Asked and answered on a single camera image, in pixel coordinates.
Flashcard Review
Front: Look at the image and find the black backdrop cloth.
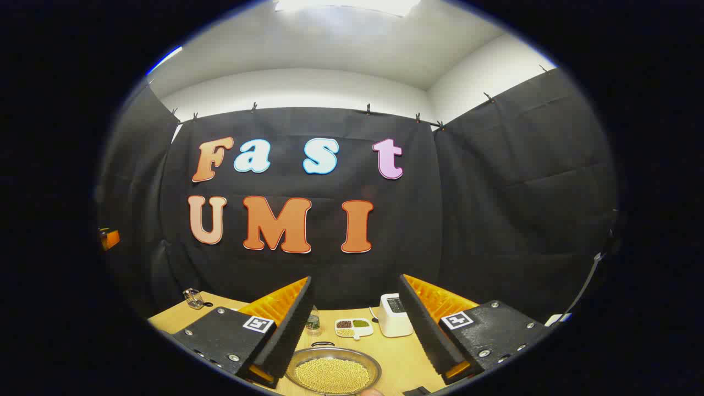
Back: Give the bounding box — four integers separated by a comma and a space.
95, 69, 619, 331

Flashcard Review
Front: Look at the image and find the pile of yellow soybeans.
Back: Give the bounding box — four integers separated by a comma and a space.
294, 357, 370, 394

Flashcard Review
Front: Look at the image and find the steel pot with black handle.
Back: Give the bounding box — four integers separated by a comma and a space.
285, 341, 382, 395

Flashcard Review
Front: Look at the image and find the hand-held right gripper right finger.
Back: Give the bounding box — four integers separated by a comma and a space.
398, 274, 552, 387

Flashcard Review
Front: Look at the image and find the glass mug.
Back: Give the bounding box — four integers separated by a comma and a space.
183, 288, 213, 310

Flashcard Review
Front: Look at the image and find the white toaster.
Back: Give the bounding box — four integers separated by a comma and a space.
378, 293, 414, 338

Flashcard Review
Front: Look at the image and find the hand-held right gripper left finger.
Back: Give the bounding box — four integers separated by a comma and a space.
168, 276, 316, 390

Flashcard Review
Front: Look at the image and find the ceiling light panel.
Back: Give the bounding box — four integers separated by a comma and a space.
274, 0, 421, 17

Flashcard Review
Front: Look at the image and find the white divided dish of beans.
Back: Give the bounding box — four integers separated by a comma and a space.
335, 318, 374, 340

